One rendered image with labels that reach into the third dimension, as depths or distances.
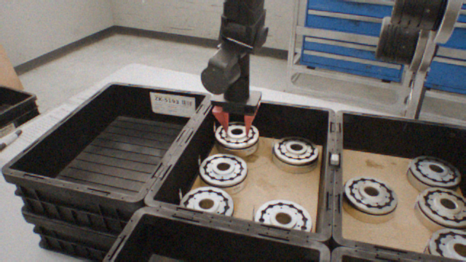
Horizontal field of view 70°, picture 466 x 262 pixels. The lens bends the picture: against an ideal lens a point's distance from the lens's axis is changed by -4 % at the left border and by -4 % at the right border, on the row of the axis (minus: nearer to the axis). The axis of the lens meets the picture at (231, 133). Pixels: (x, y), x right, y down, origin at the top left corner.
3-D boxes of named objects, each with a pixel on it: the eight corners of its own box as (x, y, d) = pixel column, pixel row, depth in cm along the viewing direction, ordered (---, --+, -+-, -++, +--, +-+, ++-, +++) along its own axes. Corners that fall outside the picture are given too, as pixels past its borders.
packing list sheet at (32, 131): (60, 103, 130) (60, 102, 129) (105, 116, 122) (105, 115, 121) (-19, 150, 105) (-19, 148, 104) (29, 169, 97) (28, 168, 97)
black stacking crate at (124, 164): (118, 118, 100) (111, 83, 93) (214, 132, 93) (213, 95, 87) (19, 215, 68) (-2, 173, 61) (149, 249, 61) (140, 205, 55)
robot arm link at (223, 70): (270, 24, 64) (229, 9, 66) (246, 44, 56) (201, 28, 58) (256, 77, 72) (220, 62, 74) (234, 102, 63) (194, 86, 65)
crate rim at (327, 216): (214, 101, 88) (214, 93, 87) (334, 117, 81) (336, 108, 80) (142, 214, 56) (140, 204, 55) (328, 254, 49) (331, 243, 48)
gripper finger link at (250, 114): (253, 144, 77) (254, 108, 71) (223, 140, 78) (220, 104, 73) (259, 127, 82) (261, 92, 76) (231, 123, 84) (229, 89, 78)
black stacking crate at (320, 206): (215, 132, 93) (214, 95, 87) (327, 149, 87) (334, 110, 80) (151, 250, 61) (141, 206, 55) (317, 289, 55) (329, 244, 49)
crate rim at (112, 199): (111, 88, 94) (110, 81, 93) (214, 101, 88) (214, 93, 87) (0, 181, 62) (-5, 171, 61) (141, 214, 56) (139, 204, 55)
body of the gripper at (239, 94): (255, 113, 72) (256, 81, 68) (210, 107, 74) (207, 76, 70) (262, 98, 77) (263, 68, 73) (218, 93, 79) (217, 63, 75)
